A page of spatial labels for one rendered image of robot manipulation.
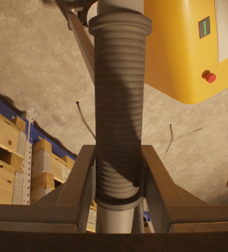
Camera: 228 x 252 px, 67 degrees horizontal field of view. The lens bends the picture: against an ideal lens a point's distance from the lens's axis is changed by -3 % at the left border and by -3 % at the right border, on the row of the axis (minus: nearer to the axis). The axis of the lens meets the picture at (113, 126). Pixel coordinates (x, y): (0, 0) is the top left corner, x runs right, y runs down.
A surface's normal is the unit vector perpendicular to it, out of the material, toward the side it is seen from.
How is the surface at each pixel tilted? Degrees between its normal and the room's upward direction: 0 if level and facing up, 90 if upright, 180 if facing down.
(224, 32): 0
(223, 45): 0
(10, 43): 0
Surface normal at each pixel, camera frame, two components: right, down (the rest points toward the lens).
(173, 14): -0.42, 0.81
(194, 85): 0.06, 0.77
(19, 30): 0.28, 0.67
